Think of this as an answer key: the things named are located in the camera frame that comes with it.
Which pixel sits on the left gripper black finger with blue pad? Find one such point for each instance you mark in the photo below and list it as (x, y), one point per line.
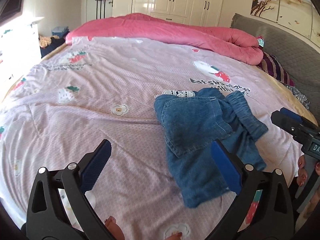
(262, 207)
(46, 216)

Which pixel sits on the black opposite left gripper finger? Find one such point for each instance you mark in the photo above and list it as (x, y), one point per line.
(290, 122)

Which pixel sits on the blue denim pants lace trim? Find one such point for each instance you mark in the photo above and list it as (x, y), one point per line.
(191, 124)

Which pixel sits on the right hand red nails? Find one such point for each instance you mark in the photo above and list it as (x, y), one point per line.
(301, 180)

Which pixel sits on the floral blue pillow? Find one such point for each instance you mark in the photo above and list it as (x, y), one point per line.
(300, 96)

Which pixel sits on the grey padded headboard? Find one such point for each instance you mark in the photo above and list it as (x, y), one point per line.
(299, 59)

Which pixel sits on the striped purple pillow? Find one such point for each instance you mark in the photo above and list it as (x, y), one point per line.
(273, 68)

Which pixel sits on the pink folded quilt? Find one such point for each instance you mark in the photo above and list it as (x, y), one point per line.
(229, 42)

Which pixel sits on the pink strawberry print bedsheet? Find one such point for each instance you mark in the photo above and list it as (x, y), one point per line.
(104, 88)

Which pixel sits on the white wardrobe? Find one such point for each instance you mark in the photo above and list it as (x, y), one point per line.
(204, 13)

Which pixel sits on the white dresser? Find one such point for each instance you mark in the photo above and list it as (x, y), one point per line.
(20, 50)

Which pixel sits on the clothes pile beside bed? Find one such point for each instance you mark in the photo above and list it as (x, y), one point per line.
(50, 43)

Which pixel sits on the blossom wall painting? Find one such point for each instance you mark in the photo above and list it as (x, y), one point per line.
(300, 16)

